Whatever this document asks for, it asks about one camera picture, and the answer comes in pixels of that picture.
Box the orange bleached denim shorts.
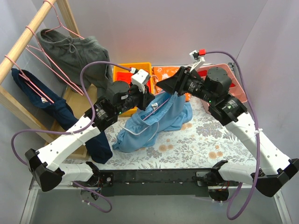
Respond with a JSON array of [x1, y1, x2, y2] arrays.
[[152, 66, 179, 93]]

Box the pink wire hanger with grey shorts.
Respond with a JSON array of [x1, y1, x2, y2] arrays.
[[40, 0, 85, 42]]

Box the light blue shorts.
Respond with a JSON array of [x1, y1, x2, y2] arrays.
[[112, 92, 192, 153]]

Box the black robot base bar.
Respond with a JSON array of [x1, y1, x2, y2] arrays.
[[79, 168, 229, 201]]

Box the pink compartment organizer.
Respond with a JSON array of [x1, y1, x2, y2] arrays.
[[196, 63, 248, 103]]

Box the navy blue shorts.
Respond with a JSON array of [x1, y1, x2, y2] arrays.
[[11, 68, 113, 164]]

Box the yellow plastic tray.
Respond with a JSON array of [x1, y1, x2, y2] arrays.
[[113, 62, 155, 117]]

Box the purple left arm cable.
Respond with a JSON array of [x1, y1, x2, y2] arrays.
[[11, 61, 133, 213]]

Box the floral table mat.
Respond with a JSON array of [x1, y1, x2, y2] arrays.
[[58, 65, 261, 170]]

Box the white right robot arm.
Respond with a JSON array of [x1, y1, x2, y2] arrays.
[[157, 66, 299, 197]]

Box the bright orange shorts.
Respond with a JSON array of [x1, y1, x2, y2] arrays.
[[115, 71, 133, 84]]

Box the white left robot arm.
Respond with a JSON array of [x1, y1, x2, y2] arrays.
[[25, 81, 155, 192]]

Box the grey sweat shorts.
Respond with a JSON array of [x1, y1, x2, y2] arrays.
[[36, 29, 113, 97]]

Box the pink wire hanger with navy shorts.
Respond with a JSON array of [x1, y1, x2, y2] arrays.
[[4, 55, 54, 104]]

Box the wooden clothes rack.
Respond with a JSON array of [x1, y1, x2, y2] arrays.
[[0, 0, 103, 161]]

